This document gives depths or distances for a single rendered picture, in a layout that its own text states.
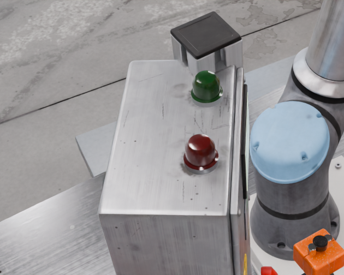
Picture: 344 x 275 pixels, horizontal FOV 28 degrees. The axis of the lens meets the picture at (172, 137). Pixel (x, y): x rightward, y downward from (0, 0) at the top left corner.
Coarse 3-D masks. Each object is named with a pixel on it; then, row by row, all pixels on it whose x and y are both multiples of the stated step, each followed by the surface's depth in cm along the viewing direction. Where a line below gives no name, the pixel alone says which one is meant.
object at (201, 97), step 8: (200, 72) 54; (208, 72) 54; (200, 80) 54; (208, 80) 53; (216, 80) 54; (192, 88) 55; (200, 88) 54; (208, 88) 53; (216, 88) 54; (192, 96) 55; (200, 96) 54; (208, 96) 54; (216, 96) 54; (200, 104) 54; (208, 104) 54; (216, 104) 55
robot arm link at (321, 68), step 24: (336, 0) 95; (336, 24) 97; (312, 48) 104; (336, 48) 100; (312, 72) 105; (336, 72) 103; (288, 96) 109; (312, 96) 106; (336, 96) 105; (336, 120) 107
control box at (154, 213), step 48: (144, 96) 56; (240, 96) 56; (144, 144) 52; (240, 144) 52; (144, 192) 49; (192, 192) 49; (240, 192) 52; (144, 240) 50; (192, 240) 49; (240, 240) 52
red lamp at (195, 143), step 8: (192, 136) 50; (200, 136) 49; (208, 136) 50; (192, 144) 49; (200, 144) 49; (208, 144) 49; (192, 152) 49; (200, 152) 49; (208, 152) 49; (216, 152) 50; (184, 160) 50; (192, 160) 49; (200, 160) 49; (208, 160) 49; (216, 160) 50; (192, 168) 50; (200, 168) 49; (208, 168) 49
